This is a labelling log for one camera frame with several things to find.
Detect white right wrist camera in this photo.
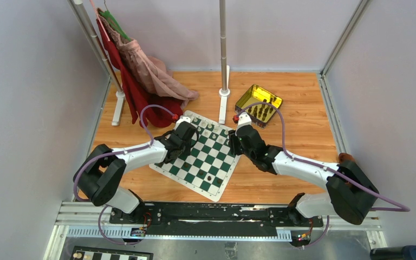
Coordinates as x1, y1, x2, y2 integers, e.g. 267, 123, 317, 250
236, 112, 252, 130

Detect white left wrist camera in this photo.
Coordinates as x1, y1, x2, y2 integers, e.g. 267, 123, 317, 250
174, 115, 191, 129

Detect red cloth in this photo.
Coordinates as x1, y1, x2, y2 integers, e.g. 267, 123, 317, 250
96, 18, 183, 128

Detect centre metal rack pole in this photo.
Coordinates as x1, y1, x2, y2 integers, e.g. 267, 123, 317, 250
218, 0, 231, 125

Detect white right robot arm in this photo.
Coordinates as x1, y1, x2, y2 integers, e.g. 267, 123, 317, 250
228, 125, 378, 226

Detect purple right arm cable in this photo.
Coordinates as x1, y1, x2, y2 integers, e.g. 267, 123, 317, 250
232, 101, 411, 249

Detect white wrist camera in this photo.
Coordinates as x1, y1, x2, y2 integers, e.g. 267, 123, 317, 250
236, 112, 252, 130
174, 115, 191, 129

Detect brown cloth at right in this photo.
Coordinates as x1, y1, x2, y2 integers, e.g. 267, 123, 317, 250
337, 153, 356, 164

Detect left metal rack pole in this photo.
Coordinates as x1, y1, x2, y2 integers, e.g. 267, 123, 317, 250
67, 0, 126, 126

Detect yellow tin box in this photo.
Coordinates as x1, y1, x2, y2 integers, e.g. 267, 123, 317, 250
235, 84, 283, 128

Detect pink cloth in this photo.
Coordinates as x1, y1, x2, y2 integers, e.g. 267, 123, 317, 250
97, 11, 199, 108

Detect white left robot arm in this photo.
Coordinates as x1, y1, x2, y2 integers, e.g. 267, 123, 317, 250
73, 122, 198, 224

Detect green white chess mat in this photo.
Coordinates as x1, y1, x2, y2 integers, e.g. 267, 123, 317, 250
149, 110, 240, 202

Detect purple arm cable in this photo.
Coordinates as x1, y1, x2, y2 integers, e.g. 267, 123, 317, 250
232, 101, 411, 249
72, 104, 179, 246

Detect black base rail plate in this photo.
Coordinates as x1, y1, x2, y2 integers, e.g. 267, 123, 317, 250
109, 201, 323, 237

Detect metal rack pole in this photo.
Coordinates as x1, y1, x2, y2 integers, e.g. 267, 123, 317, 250
218, 0, 231, 125
67, 0, 126, 126

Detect green cloth on hanger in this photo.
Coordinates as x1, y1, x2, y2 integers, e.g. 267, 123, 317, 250
97, 9, 131, 42

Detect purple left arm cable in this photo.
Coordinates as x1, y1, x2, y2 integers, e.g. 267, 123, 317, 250
72, 104, 179, 246

